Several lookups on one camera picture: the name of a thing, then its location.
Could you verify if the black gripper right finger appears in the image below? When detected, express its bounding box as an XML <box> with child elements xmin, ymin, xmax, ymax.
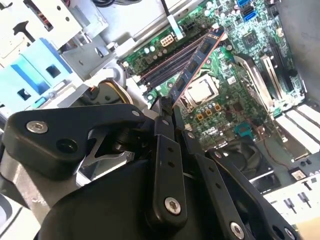
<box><xmin>173</xmin><ymin>104</ymin><xmax>301</xmax><ymax>240</ymax></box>

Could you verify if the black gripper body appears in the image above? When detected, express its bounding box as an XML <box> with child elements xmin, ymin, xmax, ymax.
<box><xmin>37</xmin><ymin>157</ymin><xmax>227</xmax><ymax>240</ymax></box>

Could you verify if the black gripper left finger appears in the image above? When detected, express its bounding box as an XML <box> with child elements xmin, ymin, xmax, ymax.
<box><xmin>3</xmin><ymin>97</ymin><xmax>189</xmax><ymax>227</ymax></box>

